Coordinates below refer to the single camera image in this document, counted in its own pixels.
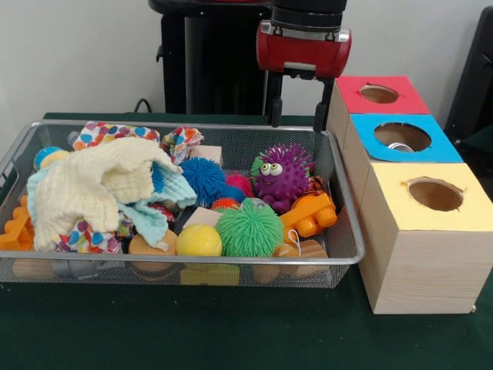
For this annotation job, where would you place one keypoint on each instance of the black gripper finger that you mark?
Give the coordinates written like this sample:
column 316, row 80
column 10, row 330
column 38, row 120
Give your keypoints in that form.
column 323, row 104
column 275, row 99

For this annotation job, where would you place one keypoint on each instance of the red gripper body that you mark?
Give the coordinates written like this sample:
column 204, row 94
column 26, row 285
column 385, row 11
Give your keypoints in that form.
column 304, row 50

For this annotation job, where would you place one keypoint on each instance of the purple spiky ball with eyes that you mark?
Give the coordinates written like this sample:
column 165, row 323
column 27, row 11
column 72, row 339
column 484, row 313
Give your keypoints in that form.
column 285, row 177

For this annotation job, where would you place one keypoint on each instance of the silver can with pull tab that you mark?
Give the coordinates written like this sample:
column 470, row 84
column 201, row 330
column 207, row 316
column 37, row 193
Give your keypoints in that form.
column 400, row 146

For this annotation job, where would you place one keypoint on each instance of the cream white cloth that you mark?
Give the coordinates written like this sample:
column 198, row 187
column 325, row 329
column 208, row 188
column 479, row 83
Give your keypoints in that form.
column 92, row 189

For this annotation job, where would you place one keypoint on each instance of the small orange plastic toy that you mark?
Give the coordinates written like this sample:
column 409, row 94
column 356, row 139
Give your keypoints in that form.
column 18, row 231

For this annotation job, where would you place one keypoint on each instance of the shallow clear mesh bin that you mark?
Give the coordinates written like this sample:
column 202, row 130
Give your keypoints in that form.
column 343, row 247

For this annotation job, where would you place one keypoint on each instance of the wooden box with three holes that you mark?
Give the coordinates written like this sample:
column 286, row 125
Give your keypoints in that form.
column 431, row 254

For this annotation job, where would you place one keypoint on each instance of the small wooden block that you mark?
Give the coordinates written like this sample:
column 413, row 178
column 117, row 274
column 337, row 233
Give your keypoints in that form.
column 206, row 154
column 202, row 217

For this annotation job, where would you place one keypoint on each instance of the pink spiky rubber ball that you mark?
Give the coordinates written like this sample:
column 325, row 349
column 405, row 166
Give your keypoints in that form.
column 239, row 185

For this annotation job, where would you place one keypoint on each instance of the orange toy building block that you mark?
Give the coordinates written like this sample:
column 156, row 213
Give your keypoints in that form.
column 310, row 216

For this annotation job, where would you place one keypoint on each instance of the small orange spiky ball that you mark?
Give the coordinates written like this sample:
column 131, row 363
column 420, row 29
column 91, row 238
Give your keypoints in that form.
column 225, row 204

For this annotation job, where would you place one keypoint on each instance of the green spiky rubber ball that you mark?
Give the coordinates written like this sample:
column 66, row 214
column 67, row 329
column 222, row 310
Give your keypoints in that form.
column 249, row 229

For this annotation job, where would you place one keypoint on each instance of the mint green cloth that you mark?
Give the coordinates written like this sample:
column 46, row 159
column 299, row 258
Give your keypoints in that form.
column 173, row 193

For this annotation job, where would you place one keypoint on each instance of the black panel stand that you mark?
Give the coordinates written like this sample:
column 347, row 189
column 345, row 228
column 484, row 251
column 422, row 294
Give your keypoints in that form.
column 474, row 69

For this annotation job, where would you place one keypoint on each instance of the large colourful dotted cloth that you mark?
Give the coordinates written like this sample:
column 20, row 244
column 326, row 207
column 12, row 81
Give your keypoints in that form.
column 100, row 132

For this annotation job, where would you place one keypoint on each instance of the tan orange ball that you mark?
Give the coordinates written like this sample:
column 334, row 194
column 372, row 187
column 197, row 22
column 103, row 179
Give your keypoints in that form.
column 150, row 245

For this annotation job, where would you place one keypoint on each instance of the small blue yellow ball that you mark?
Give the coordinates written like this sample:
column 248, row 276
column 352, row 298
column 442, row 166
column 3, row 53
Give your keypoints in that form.
column 54, row 158

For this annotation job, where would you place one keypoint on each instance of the dark green table cloth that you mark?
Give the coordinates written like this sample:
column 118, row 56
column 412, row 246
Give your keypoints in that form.
column 231, row 331

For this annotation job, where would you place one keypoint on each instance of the small colourful dotted cloth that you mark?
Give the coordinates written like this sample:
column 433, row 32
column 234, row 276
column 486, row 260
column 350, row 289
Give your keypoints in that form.
column 81, row 239

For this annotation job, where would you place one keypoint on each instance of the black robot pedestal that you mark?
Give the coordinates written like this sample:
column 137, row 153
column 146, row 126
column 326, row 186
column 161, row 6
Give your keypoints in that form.
column 216, row 62

